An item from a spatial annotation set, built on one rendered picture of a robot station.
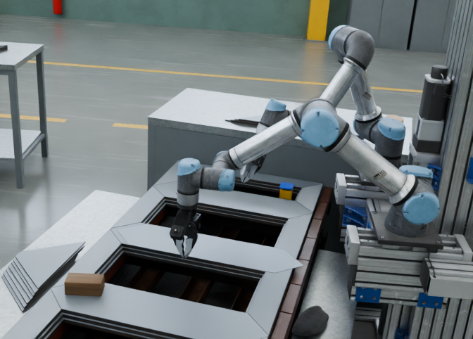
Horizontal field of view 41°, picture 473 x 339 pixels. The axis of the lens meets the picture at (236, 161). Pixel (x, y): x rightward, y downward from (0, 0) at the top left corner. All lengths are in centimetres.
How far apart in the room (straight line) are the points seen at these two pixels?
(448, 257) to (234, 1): 938
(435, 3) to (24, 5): 712
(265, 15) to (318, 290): 912
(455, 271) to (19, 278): 154
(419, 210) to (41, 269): 135
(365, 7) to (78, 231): 861
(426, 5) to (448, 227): 864
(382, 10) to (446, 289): 885
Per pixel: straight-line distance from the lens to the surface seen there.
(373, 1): 1082
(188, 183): 210
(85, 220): 284
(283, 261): 237
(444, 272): 227
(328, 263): 274
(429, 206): 209
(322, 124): 195
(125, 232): 251
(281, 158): 308
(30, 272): 243
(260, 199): 282
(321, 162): 305
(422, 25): 1102
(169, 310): 208
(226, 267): 233
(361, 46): 248
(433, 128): 243
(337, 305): 248
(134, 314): 206
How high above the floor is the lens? 206
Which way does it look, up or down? 22 degrees down
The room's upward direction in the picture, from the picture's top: 4 degrees clockwise
